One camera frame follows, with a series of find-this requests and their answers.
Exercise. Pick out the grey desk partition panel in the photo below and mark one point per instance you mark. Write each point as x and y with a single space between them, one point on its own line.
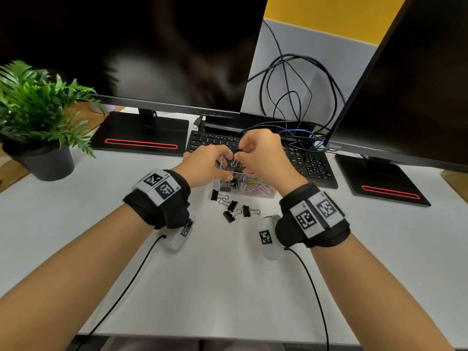
256 98

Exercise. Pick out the person's left hand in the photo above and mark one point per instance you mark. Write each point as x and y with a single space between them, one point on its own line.
201 166

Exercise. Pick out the person's right hand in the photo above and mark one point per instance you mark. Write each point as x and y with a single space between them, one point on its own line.
267 160

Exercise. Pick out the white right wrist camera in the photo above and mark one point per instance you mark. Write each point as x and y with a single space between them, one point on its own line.
272 252

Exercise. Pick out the single black binder clip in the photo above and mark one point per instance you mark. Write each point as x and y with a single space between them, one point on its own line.
214 195

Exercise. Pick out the person's right forearm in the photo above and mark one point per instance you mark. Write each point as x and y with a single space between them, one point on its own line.
373 299

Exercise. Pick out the lilac cup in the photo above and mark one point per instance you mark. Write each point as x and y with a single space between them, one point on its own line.
100 107

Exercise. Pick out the person's left forearm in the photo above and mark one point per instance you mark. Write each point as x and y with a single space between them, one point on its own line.
55 288

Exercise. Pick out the black computer monitor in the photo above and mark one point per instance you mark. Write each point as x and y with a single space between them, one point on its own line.
128 43
417 87

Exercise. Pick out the brown cardboard box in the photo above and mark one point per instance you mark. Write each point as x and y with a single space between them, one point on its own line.
459 182
84 116

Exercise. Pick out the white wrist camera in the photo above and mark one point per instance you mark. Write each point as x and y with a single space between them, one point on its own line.
272 252
173 244

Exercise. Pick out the green plant in black pot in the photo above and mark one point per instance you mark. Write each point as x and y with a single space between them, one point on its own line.
44 164

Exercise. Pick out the black monitor stand red stripe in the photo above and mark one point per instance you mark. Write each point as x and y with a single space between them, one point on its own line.
380 175
142 129

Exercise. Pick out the heap of sorted paper clips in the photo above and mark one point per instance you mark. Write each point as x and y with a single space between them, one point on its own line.
261 188

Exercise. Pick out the pile of black binder clips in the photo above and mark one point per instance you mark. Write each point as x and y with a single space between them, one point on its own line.
229 216

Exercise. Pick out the clear plastic divided box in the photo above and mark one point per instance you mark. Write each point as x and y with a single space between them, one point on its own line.
263 191

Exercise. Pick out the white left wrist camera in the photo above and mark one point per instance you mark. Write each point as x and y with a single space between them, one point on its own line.
173 244

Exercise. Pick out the black keyboard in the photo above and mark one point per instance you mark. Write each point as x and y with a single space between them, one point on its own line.
314 168

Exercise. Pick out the black usb plug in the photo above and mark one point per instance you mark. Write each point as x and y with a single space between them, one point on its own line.
197 122

